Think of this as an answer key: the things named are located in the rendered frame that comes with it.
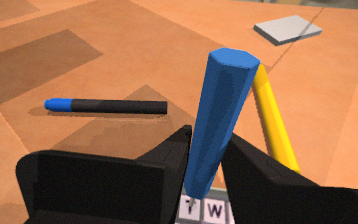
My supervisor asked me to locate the yellow rod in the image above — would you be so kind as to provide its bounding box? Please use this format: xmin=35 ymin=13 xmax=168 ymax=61
xmin=253 ymin=64 xmax=300 ymax=174

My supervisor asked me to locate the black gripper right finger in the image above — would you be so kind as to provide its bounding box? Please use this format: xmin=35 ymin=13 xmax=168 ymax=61
xmin=221 ymin=132 xmax=358 ymax=224

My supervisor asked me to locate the light grey flat slab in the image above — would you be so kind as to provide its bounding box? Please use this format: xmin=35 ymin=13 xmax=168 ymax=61
xmin=253 ymin=14 xmax=324 ymax=46

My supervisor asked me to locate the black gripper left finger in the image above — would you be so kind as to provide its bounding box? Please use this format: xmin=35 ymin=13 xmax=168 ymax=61
xmin=15 ymin=124 xmax=192 ymax=224

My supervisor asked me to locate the white keyboard with letter keys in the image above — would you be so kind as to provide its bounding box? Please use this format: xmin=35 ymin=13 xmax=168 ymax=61
xmin=175 ymin=184 xmax=235 ymax=224

